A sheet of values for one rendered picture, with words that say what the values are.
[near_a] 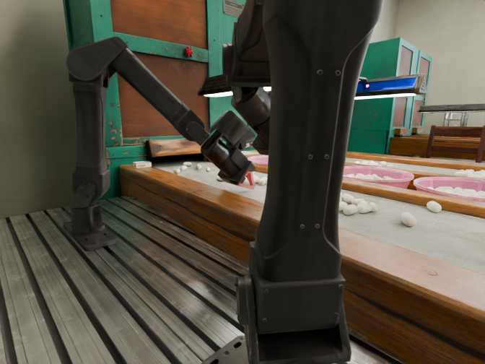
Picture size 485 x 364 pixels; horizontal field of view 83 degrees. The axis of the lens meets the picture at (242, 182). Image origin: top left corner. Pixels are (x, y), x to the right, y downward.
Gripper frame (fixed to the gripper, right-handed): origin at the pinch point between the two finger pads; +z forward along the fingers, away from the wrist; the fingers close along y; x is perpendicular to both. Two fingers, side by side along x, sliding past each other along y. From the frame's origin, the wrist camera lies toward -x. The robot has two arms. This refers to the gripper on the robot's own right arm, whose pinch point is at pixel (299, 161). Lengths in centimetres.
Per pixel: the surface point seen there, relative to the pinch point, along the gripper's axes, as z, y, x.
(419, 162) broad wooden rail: 80, 9, -54
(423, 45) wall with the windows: 305, 160, -429
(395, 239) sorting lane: 10.4, -18.5, 6.5
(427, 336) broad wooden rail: -1.2, -29.1, 19.6
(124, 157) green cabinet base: -4, 82, 12
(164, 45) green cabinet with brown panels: -18, 83, -36
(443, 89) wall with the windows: 355, 122, -375
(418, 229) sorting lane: 16.6, -19.4, 1.3
